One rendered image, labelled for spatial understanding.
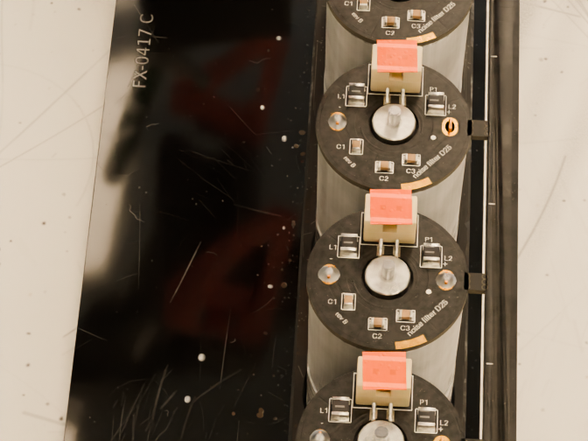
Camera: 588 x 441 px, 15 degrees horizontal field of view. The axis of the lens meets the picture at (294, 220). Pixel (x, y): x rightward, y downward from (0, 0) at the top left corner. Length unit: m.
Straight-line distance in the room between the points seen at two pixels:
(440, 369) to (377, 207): 0.03
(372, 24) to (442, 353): 0.06
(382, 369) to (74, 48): 0.14
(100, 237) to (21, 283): 0.02
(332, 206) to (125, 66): 0.08
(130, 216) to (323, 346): 0.07
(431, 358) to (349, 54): 0.06
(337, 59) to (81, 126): 0.07
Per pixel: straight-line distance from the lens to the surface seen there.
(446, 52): 0.38
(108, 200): 0.41
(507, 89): 0.36
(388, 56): 0.36
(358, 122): 0.36
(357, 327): 0.34
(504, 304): 0.34
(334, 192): 0.36
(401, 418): 0.33
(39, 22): 0.45
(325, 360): 0.35
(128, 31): 0.43
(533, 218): 0.42
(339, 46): 0.38
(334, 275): 0.34
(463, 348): 0.39
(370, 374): 0.33
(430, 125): 0.36
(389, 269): 0.34
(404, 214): 0.34
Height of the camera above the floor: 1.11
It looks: 60 degrees down
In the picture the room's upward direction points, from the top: straight up
